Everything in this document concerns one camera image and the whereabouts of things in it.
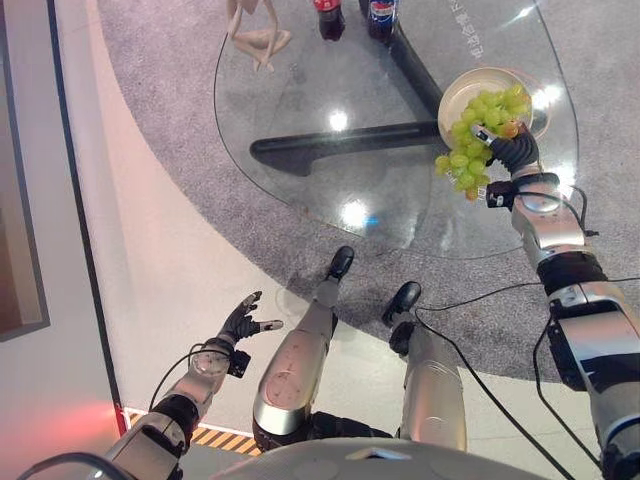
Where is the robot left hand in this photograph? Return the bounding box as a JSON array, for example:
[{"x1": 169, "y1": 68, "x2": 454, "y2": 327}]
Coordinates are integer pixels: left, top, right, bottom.
[{"x1": 219, "y1": 289, "x2": 285, "y2": 346}]

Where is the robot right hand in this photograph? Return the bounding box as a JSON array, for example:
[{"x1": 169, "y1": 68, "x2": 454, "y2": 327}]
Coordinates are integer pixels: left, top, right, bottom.
[{"x1": 470, "y1": 119, "x2": 542, "y2": 177}]

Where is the green grape bunch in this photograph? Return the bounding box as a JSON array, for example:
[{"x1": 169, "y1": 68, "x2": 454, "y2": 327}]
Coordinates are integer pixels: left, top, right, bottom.
[{"x1": 433, "y1": 83, "x2": 533, "y2": 202}]

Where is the cream round plate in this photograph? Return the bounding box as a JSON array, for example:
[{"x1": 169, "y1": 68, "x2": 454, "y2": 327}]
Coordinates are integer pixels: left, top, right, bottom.
[{"x1": 437, "y1": 67, "x2": 535, "y2": 144}]

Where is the robot left leg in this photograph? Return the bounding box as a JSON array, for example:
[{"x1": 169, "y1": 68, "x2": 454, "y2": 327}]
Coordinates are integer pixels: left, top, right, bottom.
[{"x1": 251, "y1": 244, "x2": 355, "y2": 451}]

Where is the robot leg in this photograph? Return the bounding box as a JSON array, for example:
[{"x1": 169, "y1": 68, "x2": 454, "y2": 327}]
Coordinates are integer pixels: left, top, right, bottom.
[
  {"x1": 381, "y1": 280, "x2": 469, "y2": 451},
  {"x1": 251, "y1": 244, "x2": 355, "y2": 451}
]

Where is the yellow black hazard tape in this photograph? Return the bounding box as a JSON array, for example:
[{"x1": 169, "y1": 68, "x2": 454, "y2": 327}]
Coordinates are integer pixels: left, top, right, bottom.
[{"x1": 123, "y1": 408, "x2": 264, "y2": 457}]

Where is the black table base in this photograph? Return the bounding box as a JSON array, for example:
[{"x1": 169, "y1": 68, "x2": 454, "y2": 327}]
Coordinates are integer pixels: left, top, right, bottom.
[{"x1": 249, "y1": 0, "x2": 454, "y2": 178}]

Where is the round glass table top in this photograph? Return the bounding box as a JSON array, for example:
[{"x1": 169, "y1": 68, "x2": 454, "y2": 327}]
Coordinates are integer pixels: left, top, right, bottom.
[{"x1": 213, "y1": 0, "x2": 581, "y2": 261}]

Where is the blue label cola bottle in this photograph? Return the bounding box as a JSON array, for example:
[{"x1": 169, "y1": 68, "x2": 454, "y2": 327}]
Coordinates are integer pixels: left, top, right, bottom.
[{"x1": 367, "y1": 0, "x2": 402, "y2": 43}]

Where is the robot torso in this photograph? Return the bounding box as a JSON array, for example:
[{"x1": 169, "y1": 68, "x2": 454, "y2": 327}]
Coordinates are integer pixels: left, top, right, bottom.
[{"x1": 209, "y1": 410, "x2": 566, "y2": 480}]

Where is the robot right leg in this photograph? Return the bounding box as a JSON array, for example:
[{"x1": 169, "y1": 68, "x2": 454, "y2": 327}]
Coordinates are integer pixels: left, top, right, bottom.
[{"x1": 381, "y1": 280, "x2": 469, "y2": 451}]

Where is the grey round rug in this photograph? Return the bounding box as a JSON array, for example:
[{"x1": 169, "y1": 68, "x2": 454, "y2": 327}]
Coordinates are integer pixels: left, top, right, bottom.
[{"x1": 97, "y1": 0, "x2": 640, "y2": 384}]

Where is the red label cola bottle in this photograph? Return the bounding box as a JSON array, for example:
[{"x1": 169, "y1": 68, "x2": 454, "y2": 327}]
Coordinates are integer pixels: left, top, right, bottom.
[{"x1": 313, "y1": 0, "x2": 347, "y2": 42}]

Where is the beige abstract figurine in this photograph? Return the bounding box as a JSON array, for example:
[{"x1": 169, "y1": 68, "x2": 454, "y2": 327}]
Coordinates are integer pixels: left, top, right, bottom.
[{"x1": 225, "y1": 0, "x2": 293, "y2": 74}]

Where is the black cable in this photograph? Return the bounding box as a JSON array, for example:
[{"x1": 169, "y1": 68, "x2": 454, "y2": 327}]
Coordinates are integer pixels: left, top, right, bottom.
[{"x1": 413, "y1": 277, "x2": 640, "y2": 480}]

